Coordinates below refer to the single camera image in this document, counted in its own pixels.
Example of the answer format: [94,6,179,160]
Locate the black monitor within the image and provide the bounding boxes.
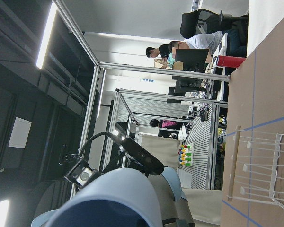
[175,49,209,71]

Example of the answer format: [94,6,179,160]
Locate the black office chair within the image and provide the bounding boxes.
[180,9,248,39]

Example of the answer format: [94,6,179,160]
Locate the red cylinder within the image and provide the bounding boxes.
[216,55,246,68]

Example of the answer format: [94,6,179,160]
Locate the person in white shirt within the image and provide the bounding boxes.
[168,29,247,57]

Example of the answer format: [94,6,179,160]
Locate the white wire cup holder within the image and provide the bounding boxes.
[227,126,284,209]

